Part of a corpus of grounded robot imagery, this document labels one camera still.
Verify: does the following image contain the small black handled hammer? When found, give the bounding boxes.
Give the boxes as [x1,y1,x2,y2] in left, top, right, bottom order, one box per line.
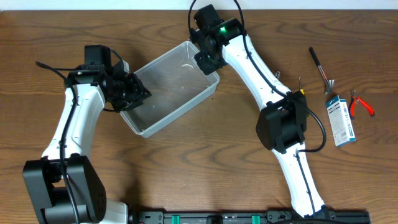
[308,47,335,95]

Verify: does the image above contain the blue white cardboard box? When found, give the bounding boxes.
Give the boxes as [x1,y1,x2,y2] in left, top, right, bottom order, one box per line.
[326,95,356,147]

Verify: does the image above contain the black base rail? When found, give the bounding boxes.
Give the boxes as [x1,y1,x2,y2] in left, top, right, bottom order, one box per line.
[127,208,371,224]

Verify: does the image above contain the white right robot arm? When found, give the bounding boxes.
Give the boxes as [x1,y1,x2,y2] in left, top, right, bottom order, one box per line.
[187,4,326,218]

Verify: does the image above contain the red handled pliers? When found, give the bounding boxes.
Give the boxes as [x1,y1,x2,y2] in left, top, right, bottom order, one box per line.
[348,89,375,120]

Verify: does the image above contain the clear plastic container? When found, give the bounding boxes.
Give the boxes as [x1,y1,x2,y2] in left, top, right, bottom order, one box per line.
[120,41,220,138]

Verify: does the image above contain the yellow black screwdriver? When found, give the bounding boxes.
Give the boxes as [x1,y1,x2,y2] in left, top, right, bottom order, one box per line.
[298,77,305,95]

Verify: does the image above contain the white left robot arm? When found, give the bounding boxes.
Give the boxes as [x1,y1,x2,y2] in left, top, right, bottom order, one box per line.
[22,45,151,223]

